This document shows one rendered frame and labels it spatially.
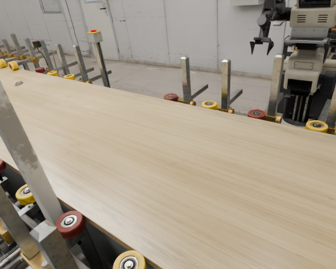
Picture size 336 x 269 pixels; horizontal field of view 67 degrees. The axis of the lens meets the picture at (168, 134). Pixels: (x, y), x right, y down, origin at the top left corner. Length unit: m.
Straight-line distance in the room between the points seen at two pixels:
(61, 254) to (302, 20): 1.91
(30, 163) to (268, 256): 0.68
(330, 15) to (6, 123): 1.85
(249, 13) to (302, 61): 2.12
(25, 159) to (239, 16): 3.73
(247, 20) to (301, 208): 3.52
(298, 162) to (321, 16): 1.24
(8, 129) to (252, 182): 0.72
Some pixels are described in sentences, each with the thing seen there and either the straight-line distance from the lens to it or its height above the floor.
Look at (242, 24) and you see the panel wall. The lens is 4.15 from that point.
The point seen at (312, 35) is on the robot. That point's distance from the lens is 2.03.
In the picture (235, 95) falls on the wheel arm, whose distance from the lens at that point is 1.62.
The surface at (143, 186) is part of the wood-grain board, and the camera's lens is 0.87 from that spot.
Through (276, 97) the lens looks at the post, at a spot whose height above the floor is 0.95.
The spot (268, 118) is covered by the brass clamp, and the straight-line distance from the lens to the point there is 1.35.
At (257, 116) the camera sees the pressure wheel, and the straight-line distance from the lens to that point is 1.22.
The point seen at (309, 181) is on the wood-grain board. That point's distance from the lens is 0.92.
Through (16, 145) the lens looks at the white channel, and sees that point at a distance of 0.79.
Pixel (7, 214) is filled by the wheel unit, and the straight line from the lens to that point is 0.76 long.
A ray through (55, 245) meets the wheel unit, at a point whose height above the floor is 1.11.
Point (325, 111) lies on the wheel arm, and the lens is 1.46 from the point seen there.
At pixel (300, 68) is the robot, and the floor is 0.82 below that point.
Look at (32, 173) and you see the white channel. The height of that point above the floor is 1.05.
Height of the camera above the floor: 1.49
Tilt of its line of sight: 32 degrees down
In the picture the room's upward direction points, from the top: 7 degrees counter-clockwise
